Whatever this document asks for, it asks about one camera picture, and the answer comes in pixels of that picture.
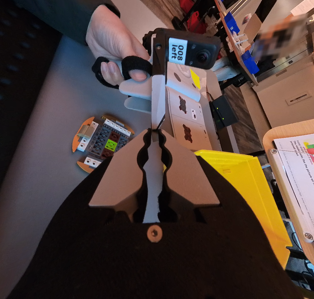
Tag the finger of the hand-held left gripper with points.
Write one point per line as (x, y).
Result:
(161, 124)
(158, 97)

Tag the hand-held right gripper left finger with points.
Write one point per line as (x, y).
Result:
(115, 181)

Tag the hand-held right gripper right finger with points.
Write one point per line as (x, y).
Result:
(193, 181)

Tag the yellow plastic bin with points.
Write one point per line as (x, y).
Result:
(257, 193)

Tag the person's left forearm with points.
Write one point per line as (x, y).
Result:
(49, 7)

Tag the person's left hand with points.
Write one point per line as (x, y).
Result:
(110, 39)

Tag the red bag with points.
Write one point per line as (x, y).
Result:
(187, 1)
(196, 23)

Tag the yellow sticky note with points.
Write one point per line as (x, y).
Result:
(195, 78)

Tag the wooden office table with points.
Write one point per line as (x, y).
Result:
(235, 48)

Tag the brick model on orange plate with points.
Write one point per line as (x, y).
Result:
(103, 142)

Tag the blue storage bin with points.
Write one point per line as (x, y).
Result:
(231, 23)
(250, 62)

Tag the black device with green lights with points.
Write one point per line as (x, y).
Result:
(224, 112)

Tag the printed instruction sheet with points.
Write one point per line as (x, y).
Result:
(296, 181)

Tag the black dotted fabric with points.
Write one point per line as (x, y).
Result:
(24, 83)

